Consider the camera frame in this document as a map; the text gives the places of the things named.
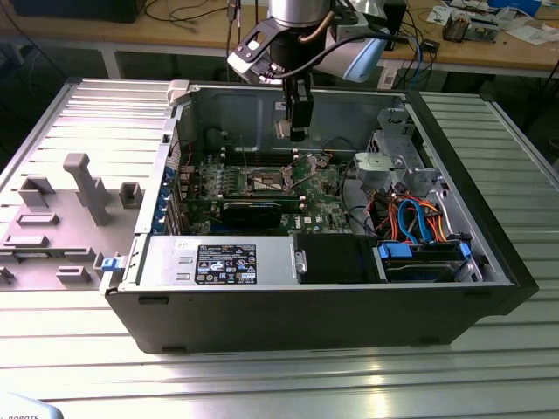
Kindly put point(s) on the silver CPU plate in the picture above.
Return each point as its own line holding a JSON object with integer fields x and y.
{"x": 283, "y": 130}

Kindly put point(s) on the thin metal locking lever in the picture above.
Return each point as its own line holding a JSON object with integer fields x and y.
{"x": 244, "y": 153}
{"x": 305, "y": 180}

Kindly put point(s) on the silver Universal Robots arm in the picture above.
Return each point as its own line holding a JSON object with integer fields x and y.
{"x": 297, "y": 11}

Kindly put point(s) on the black RAM slot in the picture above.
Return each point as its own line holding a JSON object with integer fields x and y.
{"x": 262, "y": 153}
{"x": 262, "y": 161}
{"x": 244, "y": 201}

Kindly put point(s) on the CPU socket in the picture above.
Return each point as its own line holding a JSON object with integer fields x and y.
{"x": 264, "y": 183}

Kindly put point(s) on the round coin battery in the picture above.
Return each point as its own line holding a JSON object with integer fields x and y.
{"x": 322, "y": 162}

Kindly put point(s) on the silver metal drive cage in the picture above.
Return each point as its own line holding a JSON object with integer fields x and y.
{"x": 375, "y": 168}

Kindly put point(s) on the green motherboard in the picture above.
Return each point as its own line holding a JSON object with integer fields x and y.
{"x": 323, "y": 205}

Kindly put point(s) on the black graphics card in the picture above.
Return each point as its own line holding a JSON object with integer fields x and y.
{"x": 249, "y": 214}

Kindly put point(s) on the black tower box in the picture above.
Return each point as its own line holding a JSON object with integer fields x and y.
{"x": 396, "y": 19}

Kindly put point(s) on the small black box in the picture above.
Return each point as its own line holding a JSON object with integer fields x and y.
{"x": 430, "y": 46}

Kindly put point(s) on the black plastic shroud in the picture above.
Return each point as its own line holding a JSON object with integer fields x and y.
{"x": 336, "y": 259}

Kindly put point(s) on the metal heat sink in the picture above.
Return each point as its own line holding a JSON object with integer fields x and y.
{"x": 456, "y": 28}

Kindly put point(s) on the wooden workbench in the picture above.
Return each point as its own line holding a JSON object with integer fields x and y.
{"x": 131, "y": 35}

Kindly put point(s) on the hard disk in blue carrier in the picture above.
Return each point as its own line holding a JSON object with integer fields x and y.
{"x": 415, "y": 272}

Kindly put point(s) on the silver power supply unit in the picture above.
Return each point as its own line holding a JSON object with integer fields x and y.
{"x": 166, "y": 262}

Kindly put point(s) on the grey electronic device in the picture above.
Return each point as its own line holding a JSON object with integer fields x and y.
{"x": 485, "y": 30}

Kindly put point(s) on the black open PC case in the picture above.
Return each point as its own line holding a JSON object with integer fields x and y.
{"x": 284, "y": 318}

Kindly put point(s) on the grey parts rack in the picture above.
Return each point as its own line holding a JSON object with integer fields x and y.
{"x": 94, "y": 205}

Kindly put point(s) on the white papers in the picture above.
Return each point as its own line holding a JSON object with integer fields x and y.
{"x": 530, "y": 35}

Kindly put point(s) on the blue plastic clip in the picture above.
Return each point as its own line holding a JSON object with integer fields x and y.
{"x": 111, "y": 265}

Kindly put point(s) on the black monitor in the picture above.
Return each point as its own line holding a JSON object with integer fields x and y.
{"x": 78, "y": 11}

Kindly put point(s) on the pale blue teach pendant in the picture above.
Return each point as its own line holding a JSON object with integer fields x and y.
{"x": 22, "y": 408}

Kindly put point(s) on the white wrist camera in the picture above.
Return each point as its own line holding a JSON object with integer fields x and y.
{"x": 246, "y": 54}

